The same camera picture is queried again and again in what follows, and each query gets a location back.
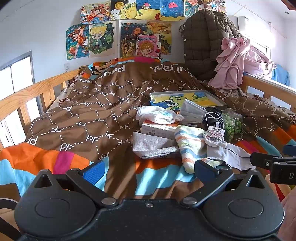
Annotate navy striped sock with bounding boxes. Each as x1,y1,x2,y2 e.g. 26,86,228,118
203,108,224,130

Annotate person right hand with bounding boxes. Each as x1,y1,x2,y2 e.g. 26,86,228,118
265,174,296,240

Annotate anime girl poster left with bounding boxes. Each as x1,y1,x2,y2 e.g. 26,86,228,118
66,24,89,60

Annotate white drawstring pouch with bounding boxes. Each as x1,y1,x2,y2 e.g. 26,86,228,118
207,143,256,171

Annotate brown quilted jacket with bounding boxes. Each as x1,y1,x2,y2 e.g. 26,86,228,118
180,9,242,80

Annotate grey face mask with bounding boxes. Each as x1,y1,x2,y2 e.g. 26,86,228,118
179,99,207,124

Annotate grey tray with cartoon picture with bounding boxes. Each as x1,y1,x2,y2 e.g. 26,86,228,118
149,90,228,112

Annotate window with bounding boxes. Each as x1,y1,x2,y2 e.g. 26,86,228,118
1,51,43,148

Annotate pink shirt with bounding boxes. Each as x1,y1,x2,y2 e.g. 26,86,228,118
208,38,276,90

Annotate grey knitted cloth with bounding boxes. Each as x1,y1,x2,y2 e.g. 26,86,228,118
132,132,180,159

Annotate blue cloth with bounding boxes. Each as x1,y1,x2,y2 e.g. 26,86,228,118
271,64,290,86

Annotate striped pastel sock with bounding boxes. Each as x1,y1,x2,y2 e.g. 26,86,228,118
175,125,222,174

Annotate pink cartoon girl picture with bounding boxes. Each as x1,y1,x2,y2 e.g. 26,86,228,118
136,34,161,58

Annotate blond boy drawing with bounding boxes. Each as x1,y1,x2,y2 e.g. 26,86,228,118
89,22,117,58

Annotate top row drawings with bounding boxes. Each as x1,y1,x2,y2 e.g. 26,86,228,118
80,0,226,25

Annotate dark swirl painting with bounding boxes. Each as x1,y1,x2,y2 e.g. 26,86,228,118
120,21,172,58

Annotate white orange medicine box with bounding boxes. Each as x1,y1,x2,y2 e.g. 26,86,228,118
140,120,178,140

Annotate wooden bed frame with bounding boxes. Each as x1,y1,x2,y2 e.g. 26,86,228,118
0,68,84,149

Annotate bag of green pieces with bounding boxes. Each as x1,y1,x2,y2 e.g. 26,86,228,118
222,108,243,142

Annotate brown patterned quilt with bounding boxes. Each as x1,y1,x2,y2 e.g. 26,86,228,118
0,56,296,202

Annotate white blue baby sock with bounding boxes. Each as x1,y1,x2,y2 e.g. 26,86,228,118
135,105,185,125

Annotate patterned small sock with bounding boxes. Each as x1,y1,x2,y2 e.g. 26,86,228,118
203,126,227,148

